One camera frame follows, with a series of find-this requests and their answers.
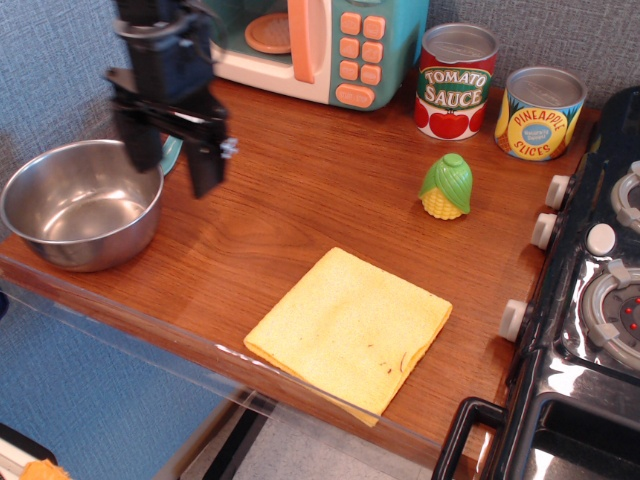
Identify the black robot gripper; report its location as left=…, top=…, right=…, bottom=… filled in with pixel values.
left=106, top=9, right=237, bottom=198

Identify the stainless steel pot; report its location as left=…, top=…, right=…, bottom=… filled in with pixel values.
left=1, top=140, right=164, bottom=272

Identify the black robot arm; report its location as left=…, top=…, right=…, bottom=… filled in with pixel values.
left=106, top=1, right=237, bottom=198

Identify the teal dish brush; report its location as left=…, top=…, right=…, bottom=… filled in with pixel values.
left=160, top=136, right=183, bottom=176

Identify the orange microwave turntable plate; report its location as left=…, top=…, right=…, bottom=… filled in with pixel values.
left=244, top=13, right=291, bottom=55

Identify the teal toy microwave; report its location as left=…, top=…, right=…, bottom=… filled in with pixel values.
left=207, top=1, right=429, bottom=111

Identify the yellow folded cloth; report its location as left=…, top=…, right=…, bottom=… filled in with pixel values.
left=244, top=248, right=452, bottom=427

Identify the toy corn cob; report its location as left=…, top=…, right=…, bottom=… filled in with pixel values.
left=418, top=153, right=473, bottom=220

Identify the tomato sauce can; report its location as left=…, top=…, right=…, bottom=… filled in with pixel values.
left=414, top=23, right=499, bottom=141

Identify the orange fuzzy object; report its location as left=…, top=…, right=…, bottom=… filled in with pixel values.
left=19, top=460, right=71, bottom=480

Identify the pineapple slices can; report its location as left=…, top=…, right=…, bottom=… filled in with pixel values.
left=494, top=66, right=587, bottom=162

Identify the white stove knob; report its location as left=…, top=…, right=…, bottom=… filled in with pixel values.
left=545, top=175, right=571, bottom=210
left=499, top=299, right=528, bottom=342
left=530, top=213, right=557, bottom=250

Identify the white stove button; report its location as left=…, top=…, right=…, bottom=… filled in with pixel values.
left=586, top=223, right=616, bottom=256

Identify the black toy stove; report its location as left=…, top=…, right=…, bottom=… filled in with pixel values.
left=433, top=87, right=639, bottom=479

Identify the grey rear stove burner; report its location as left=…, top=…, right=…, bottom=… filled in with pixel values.
left=610, top=161, right=640, bottom=233

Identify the grey stove burner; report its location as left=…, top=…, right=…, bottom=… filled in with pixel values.
left=581, top=259, right=639, bottom=371
left=610, top=161, right=640, bottom=233

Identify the grey front stove burner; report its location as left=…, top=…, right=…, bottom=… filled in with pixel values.
left=581, top=259, right=639, bottom=371

